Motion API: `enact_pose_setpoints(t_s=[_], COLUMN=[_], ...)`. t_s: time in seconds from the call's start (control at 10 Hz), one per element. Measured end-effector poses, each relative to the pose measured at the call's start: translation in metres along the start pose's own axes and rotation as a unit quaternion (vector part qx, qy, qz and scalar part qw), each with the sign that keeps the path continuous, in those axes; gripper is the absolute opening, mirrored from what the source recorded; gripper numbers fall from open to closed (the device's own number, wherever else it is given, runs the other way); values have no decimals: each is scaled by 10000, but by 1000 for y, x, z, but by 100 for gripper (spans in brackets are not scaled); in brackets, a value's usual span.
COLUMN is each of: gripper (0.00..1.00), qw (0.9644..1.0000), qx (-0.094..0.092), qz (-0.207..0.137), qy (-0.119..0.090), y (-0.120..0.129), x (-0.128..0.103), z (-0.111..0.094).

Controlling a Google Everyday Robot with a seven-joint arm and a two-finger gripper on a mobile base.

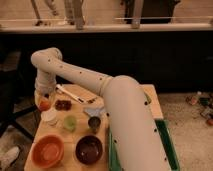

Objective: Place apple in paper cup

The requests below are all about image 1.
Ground white shoe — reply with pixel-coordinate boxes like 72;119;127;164
0;146;20;171

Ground orange bowl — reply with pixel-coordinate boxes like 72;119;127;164
31;135;64;169

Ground grey folded cloth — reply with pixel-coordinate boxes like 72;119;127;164
83;107;105;117

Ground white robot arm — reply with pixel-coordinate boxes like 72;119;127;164
31;48;171;171

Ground green cup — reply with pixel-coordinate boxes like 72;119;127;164
63;115;77;132

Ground bottles on floor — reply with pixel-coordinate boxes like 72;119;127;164
186;91;213;127

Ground green bin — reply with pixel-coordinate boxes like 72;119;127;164
108;119;180;171

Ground white spatula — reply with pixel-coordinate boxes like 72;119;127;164
56;84;85;104

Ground dark brown bowl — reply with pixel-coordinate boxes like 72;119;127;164
75;135;103;165

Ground wooden table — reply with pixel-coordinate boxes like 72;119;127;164
24;84;163;171

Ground dark grey cup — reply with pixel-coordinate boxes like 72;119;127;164
88;116;101;131

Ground white paper cup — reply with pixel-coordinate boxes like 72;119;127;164
41;110;58;126

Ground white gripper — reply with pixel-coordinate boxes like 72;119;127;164
35;80;56;96

